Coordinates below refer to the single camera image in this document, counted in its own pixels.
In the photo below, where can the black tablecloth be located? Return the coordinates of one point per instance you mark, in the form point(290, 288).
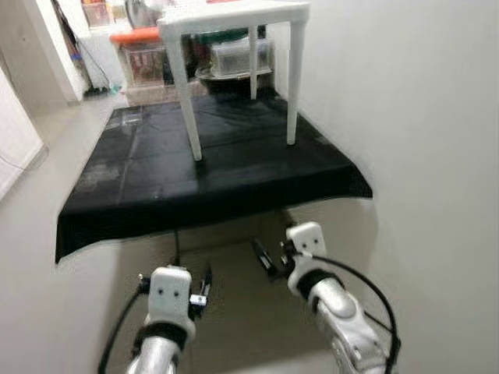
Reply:
point(218, 179)

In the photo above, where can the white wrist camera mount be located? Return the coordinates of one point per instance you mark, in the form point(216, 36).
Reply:
point(170, 292)
point(306, 245)

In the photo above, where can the clear plastic storage box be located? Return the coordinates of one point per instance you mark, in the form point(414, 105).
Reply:
point(234, 58)

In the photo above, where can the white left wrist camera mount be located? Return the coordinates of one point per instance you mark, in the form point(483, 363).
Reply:
point(170, 292)

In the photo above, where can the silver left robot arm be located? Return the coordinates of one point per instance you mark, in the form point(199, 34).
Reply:
point(156, 354)

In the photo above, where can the black round basin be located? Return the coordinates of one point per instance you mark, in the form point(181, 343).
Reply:
point(226, 82)

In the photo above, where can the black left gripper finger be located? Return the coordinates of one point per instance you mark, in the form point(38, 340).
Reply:
point(207, 279)

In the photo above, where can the white plastic table leg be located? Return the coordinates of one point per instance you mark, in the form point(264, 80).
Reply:
point(185, 101)
point(295, 86)
point(253, 66)

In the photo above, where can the metal folding table frame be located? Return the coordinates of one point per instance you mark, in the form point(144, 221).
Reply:
point(177, 245)

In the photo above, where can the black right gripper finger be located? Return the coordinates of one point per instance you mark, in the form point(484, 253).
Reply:
point(263, 257)

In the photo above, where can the mop with black head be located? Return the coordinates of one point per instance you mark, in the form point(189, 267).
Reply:
point(93, 92)

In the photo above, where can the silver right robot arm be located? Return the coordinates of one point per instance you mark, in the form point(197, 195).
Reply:
point(347, 327)

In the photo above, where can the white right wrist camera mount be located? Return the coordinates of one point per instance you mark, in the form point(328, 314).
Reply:
point(306, 245)

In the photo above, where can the green round lid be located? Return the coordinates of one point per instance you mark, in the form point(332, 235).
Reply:
point(222, 36)

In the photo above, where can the beige patterned box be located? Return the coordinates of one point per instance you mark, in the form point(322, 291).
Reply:
point(156, 93)

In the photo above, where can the orange lid storage box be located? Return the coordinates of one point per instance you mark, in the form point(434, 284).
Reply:
point(140, 54)

